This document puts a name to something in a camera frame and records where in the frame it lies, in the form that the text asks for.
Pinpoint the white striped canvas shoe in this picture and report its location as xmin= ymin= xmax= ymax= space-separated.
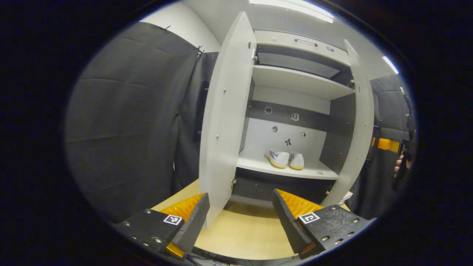
xmin=264 ymin=149 xmax=290 ymax=169
xmin=289 ymin=152 xmax=305 ymax=170

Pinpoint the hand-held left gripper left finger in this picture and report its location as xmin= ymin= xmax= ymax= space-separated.
xmin=113 ymin=193 xmax=210 ymax=259

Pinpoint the white cabinet door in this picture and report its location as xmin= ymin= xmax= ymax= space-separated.
xmin=199 ymin=11 xmax=257 ymax=229
xmin=321 ymin=40 xmax=375 ymax=207

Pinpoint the white shoe cabinet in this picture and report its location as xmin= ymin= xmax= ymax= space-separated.
xmin=231 ymin=30 xmax=364 ymax=207

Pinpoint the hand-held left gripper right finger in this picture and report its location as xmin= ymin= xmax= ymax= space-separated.
xmin=273 ymin=189 xmax=370 ymax=259

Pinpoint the white cabinet drawer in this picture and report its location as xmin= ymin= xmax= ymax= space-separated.
xmin=254 ymin=30 xmax=350 ymax=67

